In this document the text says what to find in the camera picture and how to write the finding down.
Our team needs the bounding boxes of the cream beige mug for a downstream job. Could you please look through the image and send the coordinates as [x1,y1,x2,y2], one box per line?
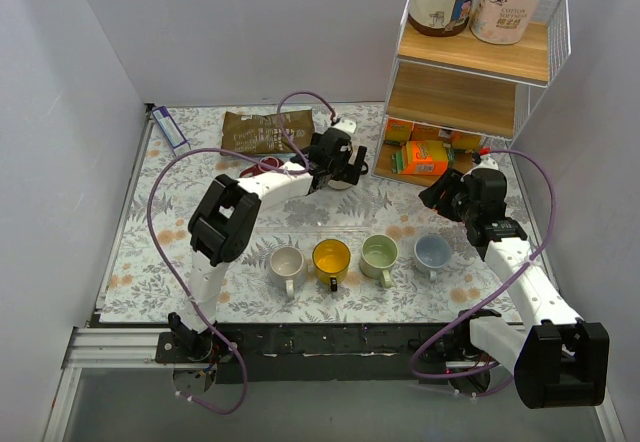
[328,179,352,191]

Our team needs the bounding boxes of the pale blue footed mug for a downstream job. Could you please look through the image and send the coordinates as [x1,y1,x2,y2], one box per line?
[413,234,452,283]

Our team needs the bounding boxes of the dark red mug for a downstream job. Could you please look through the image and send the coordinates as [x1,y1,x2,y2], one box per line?
[239,156,284,178]

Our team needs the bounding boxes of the light green mug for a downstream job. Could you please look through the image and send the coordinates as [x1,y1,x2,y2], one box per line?
[359,234,398,289]

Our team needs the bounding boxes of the yellow mug black handle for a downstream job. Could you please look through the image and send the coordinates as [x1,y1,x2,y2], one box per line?
[312,239,351,292]

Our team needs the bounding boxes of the white speckled mug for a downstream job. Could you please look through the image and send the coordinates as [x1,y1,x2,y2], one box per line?
[267,246,308,300]

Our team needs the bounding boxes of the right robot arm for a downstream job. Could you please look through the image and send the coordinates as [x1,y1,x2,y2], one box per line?
[419,162,610,409]

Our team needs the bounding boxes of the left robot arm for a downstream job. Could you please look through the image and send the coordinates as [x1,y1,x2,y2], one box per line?
[168,119,368,362]

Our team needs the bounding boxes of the orange sponge pack lying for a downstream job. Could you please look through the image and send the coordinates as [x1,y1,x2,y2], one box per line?
[391,140,455,177]

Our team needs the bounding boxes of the orange sponge box right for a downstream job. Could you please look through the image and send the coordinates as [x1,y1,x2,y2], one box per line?
[410,124,485,151]

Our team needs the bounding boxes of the orange sponge box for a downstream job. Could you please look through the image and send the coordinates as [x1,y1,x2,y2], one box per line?
[383,117,414,146]
[410,124,485,151]

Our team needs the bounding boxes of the orange sponge box left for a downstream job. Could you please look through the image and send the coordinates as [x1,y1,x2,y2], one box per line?
[383,117,414,146]

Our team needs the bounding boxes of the brown coffee bag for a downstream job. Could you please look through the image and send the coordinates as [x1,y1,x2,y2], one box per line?
[221,108,315,155]

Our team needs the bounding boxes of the purple white box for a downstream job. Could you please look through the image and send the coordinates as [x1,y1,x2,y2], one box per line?
[151,106,191,155]

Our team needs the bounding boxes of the white wrapped tissue roll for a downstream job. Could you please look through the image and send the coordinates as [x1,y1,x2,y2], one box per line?
[471,0,539,45]

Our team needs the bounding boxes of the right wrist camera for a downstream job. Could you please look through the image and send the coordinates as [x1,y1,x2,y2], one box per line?
[472,148,499,170]

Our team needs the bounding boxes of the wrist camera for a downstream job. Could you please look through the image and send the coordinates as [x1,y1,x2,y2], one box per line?
[331,118,357,136]
[472,148,499,170]

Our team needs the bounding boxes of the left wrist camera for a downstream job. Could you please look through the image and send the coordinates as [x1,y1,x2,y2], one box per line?
[331,118,357,136]

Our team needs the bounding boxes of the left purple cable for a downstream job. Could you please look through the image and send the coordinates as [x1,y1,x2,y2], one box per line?
[146,90,341,416]

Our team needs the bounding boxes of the white wire shelf rack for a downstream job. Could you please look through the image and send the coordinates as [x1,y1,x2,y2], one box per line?
[374,0,572,198]

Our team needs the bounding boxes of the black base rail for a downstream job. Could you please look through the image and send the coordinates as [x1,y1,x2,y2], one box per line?
[155,313,491,392]

